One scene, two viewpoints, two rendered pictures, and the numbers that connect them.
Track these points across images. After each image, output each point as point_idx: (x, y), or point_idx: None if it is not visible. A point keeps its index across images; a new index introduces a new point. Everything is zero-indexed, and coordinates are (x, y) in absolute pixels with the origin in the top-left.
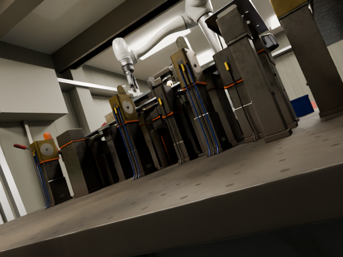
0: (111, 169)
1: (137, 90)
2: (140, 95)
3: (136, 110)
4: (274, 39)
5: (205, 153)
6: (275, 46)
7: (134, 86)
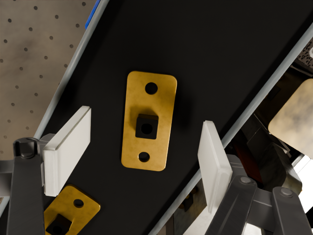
0: (288, 157)
1: (60, 168)
2: (264, 95)
3: None
4: None
5: None
6: None
7: (230, 172)
